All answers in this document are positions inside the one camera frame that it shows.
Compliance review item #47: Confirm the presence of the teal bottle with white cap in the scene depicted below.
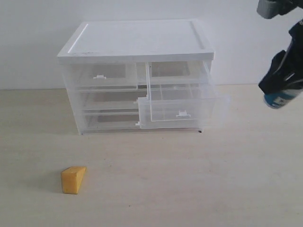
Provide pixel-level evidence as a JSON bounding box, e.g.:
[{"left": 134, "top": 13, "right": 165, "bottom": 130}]
[{"left": 263, "top": 89, "right": 303, "bottom": 109}]

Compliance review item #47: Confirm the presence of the clear middle wide drawer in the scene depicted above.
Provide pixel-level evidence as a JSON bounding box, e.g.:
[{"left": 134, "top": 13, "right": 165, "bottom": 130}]
[{"left": 79, "top": 89, "right": 147, "bottom": 111}]

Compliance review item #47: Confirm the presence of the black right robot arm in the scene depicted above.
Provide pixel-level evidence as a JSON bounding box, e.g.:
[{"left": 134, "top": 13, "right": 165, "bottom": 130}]
[{"left": 257, "top": 0, "right": 303, "bottom": 95}]

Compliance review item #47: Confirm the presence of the yellow wedge sponge block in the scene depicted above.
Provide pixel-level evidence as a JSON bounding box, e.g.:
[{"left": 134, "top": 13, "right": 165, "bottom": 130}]
[{"left": 61, "top": 166, "right": 87, "bottom": 194}]

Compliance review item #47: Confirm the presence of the clear wide drawer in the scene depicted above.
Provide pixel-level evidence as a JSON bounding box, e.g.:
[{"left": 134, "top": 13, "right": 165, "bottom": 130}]
[
  {"left": 74, "top": 108, "right": 203, "bottom": 134},
  {"left": 79, "top": 89, "right": 147, "bottom": 111}
]

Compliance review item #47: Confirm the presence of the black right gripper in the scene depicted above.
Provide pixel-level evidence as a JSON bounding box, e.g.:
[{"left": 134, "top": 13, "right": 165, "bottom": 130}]
[{"left": 258, "top": 21, "right": 303, "bottom": 95}]

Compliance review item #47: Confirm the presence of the clear bottom wide drawer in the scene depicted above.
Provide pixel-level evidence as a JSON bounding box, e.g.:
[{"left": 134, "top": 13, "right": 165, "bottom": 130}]
[{"left": 74, "top": 108, "right": 203, "bottom": 134}]

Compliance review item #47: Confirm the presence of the white plastic drawer cabinet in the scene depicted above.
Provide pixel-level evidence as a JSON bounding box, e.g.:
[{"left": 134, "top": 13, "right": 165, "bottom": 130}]
[{"left": 56, "top": 18, "right": 216, "bottom": 136}]

